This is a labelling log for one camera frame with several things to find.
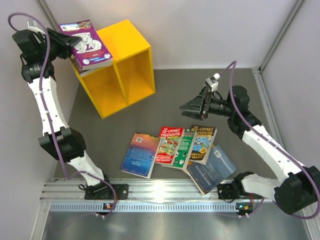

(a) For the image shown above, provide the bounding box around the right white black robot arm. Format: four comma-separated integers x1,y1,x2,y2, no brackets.
179,85,320,215

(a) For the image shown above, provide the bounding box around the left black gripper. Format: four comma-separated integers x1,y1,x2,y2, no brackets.
37,27,80,62

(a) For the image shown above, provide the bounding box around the green cover paperback book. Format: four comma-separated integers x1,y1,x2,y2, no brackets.
161,130,197,170

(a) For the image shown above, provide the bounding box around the aluminium mounting rail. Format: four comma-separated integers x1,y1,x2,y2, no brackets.
39,177,313,204

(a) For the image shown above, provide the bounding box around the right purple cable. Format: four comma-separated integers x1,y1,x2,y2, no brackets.
219,60,320,220

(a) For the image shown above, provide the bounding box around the perforated metal cable tray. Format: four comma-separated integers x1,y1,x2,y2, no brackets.
49,201,251,213

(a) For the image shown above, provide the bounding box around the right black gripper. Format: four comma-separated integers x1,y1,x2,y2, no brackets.
180,86,236,121

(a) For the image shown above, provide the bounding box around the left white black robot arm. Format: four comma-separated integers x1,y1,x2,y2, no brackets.
12,29,113,200

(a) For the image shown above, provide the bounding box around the blue orange gradient cover book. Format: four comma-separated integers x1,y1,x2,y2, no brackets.
120,133,160,179

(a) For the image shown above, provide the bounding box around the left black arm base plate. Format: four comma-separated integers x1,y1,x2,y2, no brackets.
84,184,129,200

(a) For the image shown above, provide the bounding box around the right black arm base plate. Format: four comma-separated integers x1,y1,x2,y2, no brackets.
217,183,250,202

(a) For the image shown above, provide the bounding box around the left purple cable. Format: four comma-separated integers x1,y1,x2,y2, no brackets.
7,12,118,218

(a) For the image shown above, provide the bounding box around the yellow blue 169-storey treehouse book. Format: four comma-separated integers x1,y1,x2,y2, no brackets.
189,124,217,165

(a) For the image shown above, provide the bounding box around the purple cover paperback book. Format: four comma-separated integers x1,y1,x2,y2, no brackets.
58,19,113,73

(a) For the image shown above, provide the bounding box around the yellow wooden cubby shelf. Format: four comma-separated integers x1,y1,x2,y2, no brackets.
76,19,156,119

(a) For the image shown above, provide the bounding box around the dark blue nineteen eighty-four book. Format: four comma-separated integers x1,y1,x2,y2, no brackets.
186,145,237,196

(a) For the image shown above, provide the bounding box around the purple cable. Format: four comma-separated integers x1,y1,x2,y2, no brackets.
7,12,118,218
219,60,320,220

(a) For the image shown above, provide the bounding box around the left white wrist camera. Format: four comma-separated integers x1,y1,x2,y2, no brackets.
27,18,45,35

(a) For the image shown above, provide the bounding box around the dark orange cover paperback book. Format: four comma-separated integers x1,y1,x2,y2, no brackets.
69,56,99,77

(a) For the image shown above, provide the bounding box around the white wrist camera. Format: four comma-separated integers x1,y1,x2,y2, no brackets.
27,18,45,35
205,73,221,92

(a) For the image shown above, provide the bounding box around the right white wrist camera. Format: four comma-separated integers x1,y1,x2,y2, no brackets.
205,73,221,92

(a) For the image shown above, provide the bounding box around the red 13-storey treehouse book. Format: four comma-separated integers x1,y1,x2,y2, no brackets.
155,126,185,166

